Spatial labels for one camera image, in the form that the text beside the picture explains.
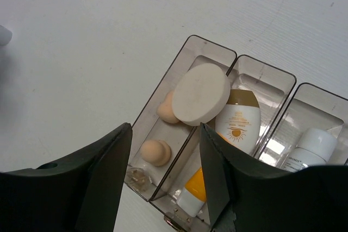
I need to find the white frosted cream jar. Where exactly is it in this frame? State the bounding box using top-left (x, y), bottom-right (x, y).
top-left (281, 128), bottom-right (338, 172)

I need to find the round beige powder puff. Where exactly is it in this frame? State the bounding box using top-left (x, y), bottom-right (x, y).
top-left (172, 63), bottom-right (231, 126)

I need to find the round peach makeup sponge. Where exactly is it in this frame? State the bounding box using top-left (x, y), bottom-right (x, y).
top-left (140, 140), bottom-right (171, 167)

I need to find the white oval sunscreen bottle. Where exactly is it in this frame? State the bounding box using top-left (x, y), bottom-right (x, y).
top-left (215, 89), bottom-right (261, 154)

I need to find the gourd-shaped peach makeup sponge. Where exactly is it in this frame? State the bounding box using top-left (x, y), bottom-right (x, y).
top-left (157, 90), bottom-right (179, 124)

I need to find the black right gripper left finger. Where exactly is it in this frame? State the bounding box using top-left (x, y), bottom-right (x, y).
top-left (1, 123), bottom-right (132, 231)

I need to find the orange sunscreen tube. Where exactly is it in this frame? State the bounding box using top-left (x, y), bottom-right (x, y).
top-left (177, 167), bottom-right (207, 217)

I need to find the clear three-compartment organizer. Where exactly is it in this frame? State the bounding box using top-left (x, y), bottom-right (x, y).
top-left (125, 35), bottom-right (347, 231)

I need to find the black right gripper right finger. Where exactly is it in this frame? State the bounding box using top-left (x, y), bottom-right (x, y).
top-left (200, 124), bottom-right (347, 231)

